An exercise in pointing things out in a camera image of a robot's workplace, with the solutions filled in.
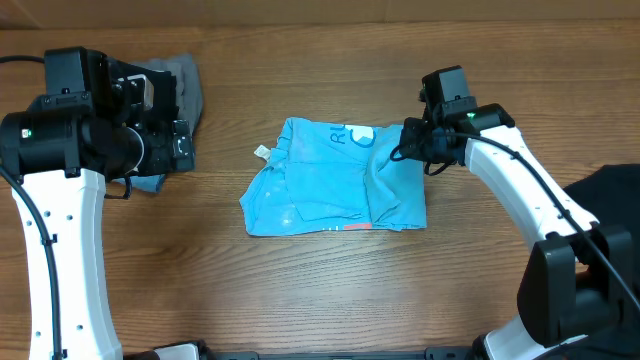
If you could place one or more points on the black garment at right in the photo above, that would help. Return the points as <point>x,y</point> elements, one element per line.
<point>611,194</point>

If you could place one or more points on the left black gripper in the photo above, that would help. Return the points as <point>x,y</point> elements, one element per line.
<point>165,158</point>

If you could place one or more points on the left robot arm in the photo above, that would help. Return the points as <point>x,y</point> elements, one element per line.
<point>99,120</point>

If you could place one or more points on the light blue printed t-shirt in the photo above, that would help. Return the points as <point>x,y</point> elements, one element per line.
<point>334,177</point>

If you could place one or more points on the grey folded garment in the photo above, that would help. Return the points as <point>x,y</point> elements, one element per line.
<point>192,109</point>

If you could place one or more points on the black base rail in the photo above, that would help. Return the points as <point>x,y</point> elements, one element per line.
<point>198,350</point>

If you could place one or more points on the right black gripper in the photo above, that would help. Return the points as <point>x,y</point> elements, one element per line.
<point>413,141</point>

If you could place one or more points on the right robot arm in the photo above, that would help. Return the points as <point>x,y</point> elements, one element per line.
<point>577,284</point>

